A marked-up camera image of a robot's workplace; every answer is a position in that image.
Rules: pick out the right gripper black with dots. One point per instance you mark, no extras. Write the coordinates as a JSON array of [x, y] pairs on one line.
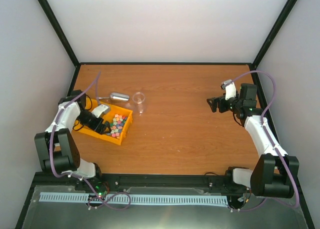
[[214, 101]]

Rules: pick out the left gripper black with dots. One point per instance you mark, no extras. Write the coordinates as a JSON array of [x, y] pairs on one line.
[[96, 127]]

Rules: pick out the yellow three-compartment bin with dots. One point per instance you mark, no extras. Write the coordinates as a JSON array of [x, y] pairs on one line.
[[114, 109]]

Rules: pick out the silver metal scoop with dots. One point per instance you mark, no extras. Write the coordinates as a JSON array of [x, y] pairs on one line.
[[116, 97]]

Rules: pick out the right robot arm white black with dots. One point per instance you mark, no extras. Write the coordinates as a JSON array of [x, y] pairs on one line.
[[275, 173]]

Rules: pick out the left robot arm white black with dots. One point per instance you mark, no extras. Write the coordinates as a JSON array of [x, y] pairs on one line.
[[56, 149]]

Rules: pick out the pile of star candies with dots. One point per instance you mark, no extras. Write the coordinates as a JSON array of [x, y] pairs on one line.
[[117, 126]]

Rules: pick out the clear plastic cup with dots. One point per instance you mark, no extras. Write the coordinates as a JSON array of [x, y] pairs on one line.
[[138, 98]]

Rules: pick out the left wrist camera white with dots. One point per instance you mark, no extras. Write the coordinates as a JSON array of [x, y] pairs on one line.
[[101, 110]]

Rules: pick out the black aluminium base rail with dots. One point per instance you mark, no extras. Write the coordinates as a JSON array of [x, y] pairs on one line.
[[207, 182]]

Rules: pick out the light blue cable duct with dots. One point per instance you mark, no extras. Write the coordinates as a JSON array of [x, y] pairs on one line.
[[136, 199]]

